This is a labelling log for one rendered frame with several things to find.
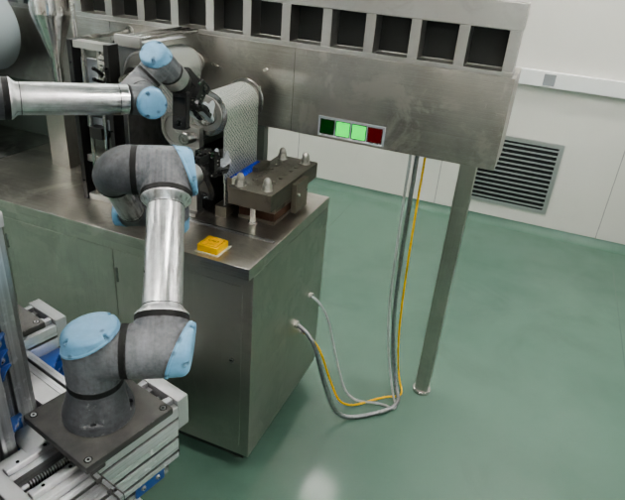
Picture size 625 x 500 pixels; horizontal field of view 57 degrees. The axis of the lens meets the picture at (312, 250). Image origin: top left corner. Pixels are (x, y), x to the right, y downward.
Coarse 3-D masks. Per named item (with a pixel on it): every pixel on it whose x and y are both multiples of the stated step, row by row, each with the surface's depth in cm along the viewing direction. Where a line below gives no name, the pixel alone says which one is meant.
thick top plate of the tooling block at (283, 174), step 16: (272, 160) 217; (288, 160) 219; (256, 176) 201; (272, 176) 202; (288, 176) 204; (240, 192) 190; (256, 192) 188; (272, 192) 189; (288, 192) 199; (256, 208) 190; (272, 208) 189
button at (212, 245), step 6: (204, 240) 178; (210, 240) 178; (216, 240) 179; (222, 240) 179; (198, 246) 176; (204, 246) 175; (210, 246) 175; (216, 246) 175; (222, 246) 177; (210, 252) 175; (216, 252) 174
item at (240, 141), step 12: (252, 120) 204; (228, 132) 190; (240, 132) 198; (252, 132) 206; (228, 144) 192; (240, 144) 200; (252, 144) 208; (240, 156) 202; (252, 156) 210; (240, 168) 204
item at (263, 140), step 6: (258, 126) 219; (264, 126) 218; (222, 132) 226; (258, 132) 220; (264, 132) 219; (210, 138) 229; (216, 138) 228; (258, 138) 221; (264, 138) 220; (96, 144) 254; (102, 144) 252; (204, 144) 232; (258, 144) 222; (264, 144) 222; (258, 150) 223; (264, 150) 223; (258, 156) 224; (264, 156) 224
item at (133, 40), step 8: (144, 32) 195; (152, 32) 199; (160, 32) 198; (168, 32) 201; (176, 32) 200; (184, 32) 204; (192, 32) 209; (120, 40) 185; (128, 40) 184; (136, 40) 183; (144, 40) 185; (152, 40) 190; (160, 40) 194; (136, 48) 184
